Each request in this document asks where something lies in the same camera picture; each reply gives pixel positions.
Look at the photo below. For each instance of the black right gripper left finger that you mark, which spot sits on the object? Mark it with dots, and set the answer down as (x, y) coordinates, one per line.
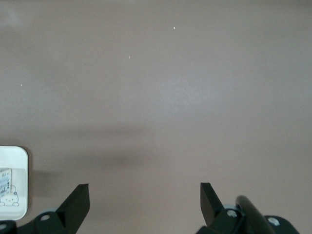
(73, 209)

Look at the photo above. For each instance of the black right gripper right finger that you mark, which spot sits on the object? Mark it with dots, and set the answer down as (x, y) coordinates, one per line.
(210, 212)

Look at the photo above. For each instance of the blue milk carton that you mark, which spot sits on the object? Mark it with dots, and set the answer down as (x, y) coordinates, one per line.
(5, 181)

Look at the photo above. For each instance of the cream tray with rabbit print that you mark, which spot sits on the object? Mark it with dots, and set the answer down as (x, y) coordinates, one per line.
(20, 170)

